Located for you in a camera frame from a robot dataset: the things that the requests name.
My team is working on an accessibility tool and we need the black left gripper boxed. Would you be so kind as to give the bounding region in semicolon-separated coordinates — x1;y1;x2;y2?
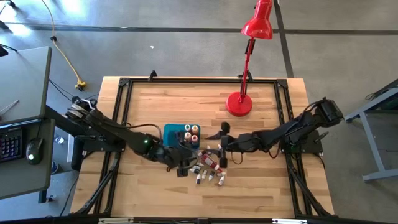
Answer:
155;130;198;177

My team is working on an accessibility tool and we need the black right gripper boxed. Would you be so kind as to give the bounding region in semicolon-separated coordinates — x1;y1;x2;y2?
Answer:
204;122;246;169

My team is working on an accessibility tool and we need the blue plastic bin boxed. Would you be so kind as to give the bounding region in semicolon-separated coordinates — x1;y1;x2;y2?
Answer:
164;123;201;149

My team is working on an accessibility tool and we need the red desk lamp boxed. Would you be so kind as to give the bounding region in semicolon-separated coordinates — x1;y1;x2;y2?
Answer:
226;0;274;118

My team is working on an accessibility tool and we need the metal side table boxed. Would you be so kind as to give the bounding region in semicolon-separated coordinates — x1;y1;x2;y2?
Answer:
343;78;398;183

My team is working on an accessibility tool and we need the black computer mouse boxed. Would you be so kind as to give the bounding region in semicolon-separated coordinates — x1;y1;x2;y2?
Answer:
25;137;44;166

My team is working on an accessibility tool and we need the dark office desk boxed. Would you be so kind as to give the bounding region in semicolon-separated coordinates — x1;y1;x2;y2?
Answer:
0;119;56;200

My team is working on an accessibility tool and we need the black keyboard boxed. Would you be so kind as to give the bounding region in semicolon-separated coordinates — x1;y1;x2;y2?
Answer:
0;126;24;163

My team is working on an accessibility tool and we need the silver rod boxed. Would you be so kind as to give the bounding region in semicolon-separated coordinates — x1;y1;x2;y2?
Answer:
0;99;20;115

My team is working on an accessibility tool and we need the black aluminium table frame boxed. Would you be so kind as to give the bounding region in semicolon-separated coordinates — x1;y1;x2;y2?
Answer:
70;70;335;218

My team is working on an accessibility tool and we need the silver metal bracket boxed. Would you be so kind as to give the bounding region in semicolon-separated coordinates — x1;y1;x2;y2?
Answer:
272;218;308;224
98;217;134;224

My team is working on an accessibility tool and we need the black upright post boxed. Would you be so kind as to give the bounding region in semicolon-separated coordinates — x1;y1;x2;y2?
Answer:
71;136;86;171

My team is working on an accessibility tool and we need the yellow extension cable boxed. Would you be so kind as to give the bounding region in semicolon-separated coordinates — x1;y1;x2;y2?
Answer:
41;0;87;91

